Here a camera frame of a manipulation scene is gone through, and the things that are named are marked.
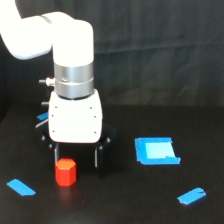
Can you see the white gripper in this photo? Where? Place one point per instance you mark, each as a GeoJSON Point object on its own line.
{"type": "Point", "coordinates": [77, 121]}

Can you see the red hexagonal block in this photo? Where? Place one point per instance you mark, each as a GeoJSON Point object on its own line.
{"type": "Point", "coordinates": [65, 172]}

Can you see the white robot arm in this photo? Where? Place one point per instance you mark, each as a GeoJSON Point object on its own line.
{"type": "Point", "coordinates": [71, 41]}

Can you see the blue tape strip back left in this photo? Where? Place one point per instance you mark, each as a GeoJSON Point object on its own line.
{"type": "Point", "coordinates": [43, 116]}

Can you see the blue tape strip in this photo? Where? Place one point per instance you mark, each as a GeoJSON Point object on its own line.
{"type": "Point", "coordinates": [21, 188]}
{"type": "Point", "coordinates": [191, 196]}
{"type": "Point", "coordinates": [43, 116]}

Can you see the blue tape square marker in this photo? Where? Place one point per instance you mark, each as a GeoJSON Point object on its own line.
{"type": "Point", "coordinates": [155, 151]}

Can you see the blue tape strip front left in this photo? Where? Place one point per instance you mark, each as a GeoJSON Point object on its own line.
{"type": "Point", "coordinates": [21, 188]}

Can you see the blue tape strip front right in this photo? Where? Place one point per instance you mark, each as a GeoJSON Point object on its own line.
{"type": "Point", "coordinates": [191, 196]}

